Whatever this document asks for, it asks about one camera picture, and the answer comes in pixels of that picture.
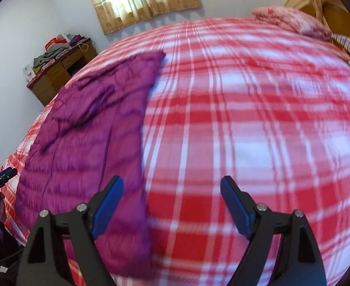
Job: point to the pink floral quilt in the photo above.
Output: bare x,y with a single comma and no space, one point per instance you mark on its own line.
288,18

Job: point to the brown wooden desk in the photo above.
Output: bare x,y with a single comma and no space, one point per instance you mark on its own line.
48,86

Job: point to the white printed card box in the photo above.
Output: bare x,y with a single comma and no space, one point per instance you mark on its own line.
29,73

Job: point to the bed with red plaid sheet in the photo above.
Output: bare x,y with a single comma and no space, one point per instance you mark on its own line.
237,125

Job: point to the red and white box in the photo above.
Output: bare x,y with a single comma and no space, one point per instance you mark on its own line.
54,42

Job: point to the purple down jacket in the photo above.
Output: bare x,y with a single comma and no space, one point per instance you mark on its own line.
88,140

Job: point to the grey clothes pile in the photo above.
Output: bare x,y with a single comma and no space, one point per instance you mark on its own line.
51,54

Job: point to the beige window curtain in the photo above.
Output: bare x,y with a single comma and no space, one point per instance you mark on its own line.
151,3

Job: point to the folded purple clothes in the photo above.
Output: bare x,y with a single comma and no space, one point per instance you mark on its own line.
76,39

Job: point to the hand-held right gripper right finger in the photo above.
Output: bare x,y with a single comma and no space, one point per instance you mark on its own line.
237,208

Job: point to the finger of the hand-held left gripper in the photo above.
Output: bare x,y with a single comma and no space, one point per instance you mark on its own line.
9,171
5,178

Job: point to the wooden headboard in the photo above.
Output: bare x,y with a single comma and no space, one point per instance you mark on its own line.
335,13

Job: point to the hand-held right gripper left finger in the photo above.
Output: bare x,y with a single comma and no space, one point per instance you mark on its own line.
108,208

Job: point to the person's dark clothing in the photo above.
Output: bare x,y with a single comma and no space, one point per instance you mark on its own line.
2,259

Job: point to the beige floral curtain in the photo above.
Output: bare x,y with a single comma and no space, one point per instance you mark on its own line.
315,0

